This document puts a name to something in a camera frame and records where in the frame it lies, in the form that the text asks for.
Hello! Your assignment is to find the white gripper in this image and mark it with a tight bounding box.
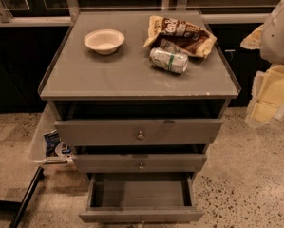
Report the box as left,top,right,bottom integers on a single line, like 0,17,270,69
240,25,284,127

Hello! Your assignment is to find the grey bottom drawer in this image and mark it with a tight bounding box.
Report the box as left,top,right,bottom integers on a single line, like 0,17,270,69
80,173,203,223

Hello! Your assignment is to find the grey drawer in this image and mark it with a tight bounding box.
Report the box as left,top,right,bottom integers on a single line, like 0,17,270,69
72,154,207,173
80,173,203,223
54,119,222,146

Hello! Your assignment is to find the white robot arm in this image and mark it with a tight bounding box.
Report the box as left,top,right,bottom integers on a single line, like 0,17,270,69
240,0,284,128

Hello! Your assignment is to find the grey top drawer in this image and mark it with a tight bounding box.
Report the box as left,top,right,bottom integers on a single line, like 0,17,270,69
54,119,222,146

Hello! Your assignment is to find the grey drawer cabinet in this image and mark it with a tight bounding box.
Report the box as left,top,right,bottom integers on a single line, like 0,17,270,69
37,10,242,176

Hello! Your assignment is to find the grey middle drawer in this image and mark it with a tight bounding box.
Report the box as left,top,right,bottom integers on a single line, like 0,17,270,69
72,154,207,173

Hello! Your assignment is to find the brown chip bag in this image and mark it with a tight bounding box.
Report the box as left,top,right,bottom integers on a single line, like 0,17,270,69
143,15,217,58

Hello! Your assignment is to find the white green soda can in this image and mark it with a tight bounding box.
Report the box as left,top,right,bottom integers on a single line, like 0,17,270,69
149,47,188,75

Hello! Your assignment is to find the white paper bowl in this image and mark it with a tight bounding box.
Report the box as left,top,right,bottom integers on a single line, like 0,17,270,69
84,29,124,55

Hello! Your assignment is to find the blue snack package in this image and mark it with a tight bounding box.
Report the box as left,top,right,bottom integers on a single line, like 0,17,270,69
43,130,61,157

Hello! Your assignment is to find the clear plastic bin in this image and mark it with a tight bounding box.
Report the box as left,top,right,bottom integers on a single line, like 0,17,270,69
28,104,76,171

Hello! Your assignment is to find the black floor rail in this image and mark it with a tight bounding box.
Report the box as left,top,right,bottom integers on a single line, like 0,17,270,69
9,167,44,228

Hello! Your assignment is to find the metal railing frame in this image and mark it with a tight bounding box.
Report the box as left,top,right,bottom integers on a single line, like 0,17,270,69
0,0,284,28

